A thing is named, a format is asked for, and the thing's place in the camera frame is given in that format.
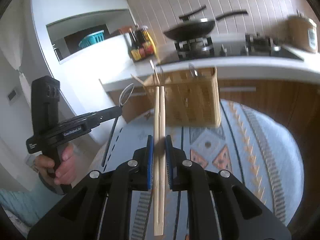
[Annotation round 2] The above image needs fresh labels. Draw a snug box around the black plastic spoon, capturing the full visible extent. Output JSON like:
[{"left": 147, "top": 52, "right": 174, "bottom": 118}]
[{"left": 101, "top": 117, "right": 119, "bottom": 167}]

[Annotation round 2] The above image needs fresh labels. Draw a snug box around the light blue sleeve forearm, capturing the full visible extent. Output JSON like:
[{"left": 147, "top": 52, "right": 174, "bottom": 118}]
[{"left": 1, "top": 180, "right": 63, "bottom": 227}]

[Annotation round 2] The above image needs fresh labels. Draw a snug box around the person left hand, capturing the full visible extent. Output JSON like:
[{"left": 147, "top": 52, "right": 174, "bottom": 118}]
[{"left": 35, "top": 144, "right": 76, "bottom": 186}]

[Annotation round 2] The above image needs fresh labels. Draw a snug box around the yellow plastic utensil basket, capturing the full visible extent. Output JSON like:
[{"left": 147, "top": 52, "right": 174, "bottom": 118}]
[{"left": 143, "top": 67, "right": 221, "bottom": 128}]

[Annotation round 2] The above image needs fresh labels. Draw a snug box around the patterned blue table cloth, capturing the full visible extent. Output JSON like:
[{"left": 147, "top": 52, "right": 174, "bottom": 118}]
[{"left": 89, "top": 100, "right": 304, "bottom": 239}]

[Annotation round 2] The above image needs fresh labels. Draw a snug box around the teal plastic basket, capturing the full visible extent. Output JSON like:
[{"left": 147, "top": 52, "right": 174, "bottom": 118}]
[{"left": 78, "top": 30, "right": 104, "bottom": 49}]

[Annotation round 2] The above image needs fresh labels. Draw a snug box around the brown tray on shelf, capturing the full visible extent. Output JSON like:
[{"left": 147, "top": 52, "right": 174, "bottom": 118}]
[{"left": 117, "top": 26, "right": 132, "bottom": 34}]

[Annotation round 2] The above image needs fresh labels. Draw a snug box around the black gas stove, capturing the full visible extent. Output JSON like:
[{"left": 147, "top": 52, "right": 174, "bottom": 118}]
[{"left": 159, "top": 34, "right": 303, "bottom": 66}]

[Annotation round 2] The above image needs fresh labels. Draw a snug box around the beige rice cooker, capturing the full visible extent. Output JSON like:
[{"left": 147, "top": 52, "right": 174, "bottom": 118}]
[{"left": 287, "top": 10, "right": 318, "bottom": 53}]

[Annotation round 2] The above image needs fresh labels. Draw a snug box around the black wok with handle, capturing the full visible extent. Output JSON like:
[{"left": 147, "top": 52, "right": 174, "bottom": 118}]
[{"left": 163, "top": 10, "right": 248, "bottom": 42}]

